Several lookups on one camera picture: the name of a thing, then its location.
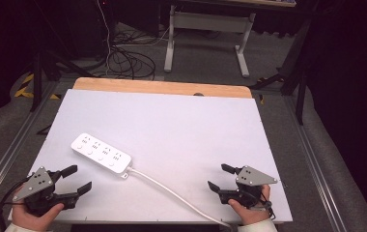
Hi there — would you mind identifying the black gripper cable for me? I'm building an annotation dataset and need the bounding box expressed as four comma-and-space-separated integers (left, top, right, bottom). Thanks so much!
0, 178, 29, 232
249, 198, 277, 221

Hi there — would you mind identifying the person's left hand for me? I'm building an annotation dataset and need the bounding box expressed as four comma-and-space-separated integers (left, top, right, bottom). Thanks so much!
11, 188, 66, 232

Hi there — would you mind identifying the yellow black floor tape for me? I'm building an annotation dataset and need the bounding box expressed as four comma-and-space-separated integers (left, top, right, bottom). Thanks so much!
13, 72, 62, 101

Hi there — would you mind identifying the wooden table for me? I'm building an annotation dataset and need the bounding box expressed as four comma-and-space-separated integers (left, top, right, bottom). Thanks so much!
72, 76, 253, 100

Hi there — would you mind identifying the white metal desk frame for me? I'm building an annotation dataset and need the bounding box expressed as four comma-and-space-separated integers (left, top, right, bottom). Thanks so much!
163, 4, 257, 78

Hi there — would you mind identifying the black equipment case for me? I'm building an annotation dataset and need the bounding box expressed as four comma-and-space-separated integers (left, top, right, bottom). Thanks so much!
70, 0, 116, 60

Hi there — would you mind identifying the black metal stand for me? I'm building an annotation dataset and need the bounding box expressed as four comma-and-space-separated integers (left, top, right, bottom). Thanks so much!
248, 18, 312, 126
30, 47, 93, 113

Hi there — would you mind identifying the person's right hand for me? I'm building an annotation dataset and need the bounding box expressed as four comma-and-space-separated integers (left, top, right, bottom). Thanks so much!
227, 184, 272, 226

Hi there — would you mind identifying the white power strip cable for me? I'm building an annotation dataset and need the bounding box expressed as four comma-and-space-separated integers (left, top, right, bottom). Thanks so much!
126, 165, 236, 232

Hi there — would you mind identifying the white power strip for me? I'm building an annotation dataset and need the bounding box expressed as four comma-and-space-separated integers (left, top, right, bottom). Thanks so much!
71, 132, 133, 177

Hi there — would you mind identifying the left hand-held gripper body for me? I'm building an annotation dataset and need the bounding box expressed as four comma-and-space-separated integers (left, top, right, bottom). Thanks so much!
12, 165, 80, 218

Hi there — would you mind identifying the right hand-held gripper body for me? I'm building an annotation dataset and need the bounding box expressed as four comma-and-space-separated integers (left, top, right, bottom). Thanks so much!
217, 164, 279, 209

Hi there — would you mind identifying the bundle of black floor cables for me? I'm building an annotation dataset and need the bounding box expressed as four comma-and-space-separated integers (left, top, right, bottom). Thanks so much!
106, 43, 157, 81

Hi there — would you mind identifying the thin white cable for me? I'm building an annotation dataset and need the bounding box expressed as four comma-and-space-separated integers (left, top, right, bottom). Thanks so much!
96, 0, 112, 75

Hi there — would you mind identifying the white board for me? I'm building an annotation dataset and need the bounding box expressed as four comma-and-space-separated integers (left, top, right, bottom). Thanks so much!
8, 89, 294, 225

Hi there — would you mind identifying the aluminium rail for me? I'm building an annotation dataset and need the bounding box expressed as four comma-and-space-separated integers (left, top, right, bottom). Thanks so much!
283, 96, 345, 232
0, 80, 61, 208

